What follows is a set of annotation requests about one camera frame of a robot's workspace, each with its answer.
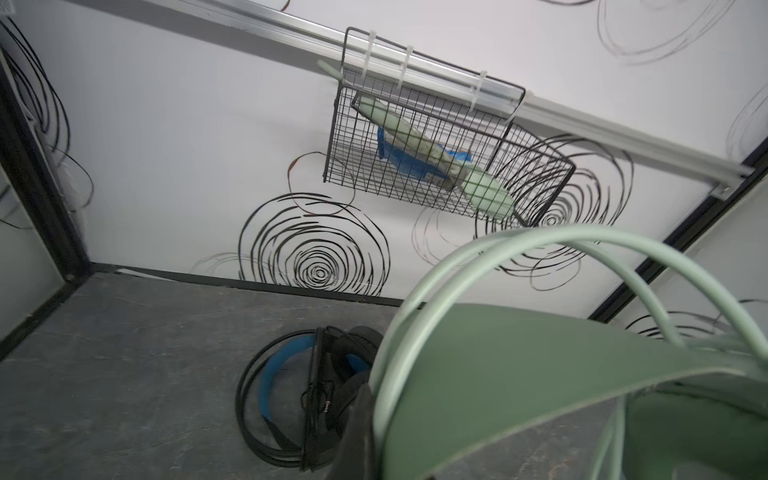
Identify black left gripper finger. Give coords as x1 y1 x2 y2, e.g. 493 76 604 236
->
326 384 375 480

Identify black gaming headphones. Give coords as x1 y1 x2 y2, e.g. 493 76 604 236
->
234 326 383 471

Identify mint green headphones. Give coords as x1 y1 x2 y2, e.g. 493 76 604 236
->
370 225 767 479

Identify blue item in basket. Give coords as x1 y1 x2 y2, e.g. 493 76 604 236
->
377 127 475 180

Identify black wire basket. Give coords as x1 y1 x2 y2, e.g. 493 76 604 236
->
323 27 575 227

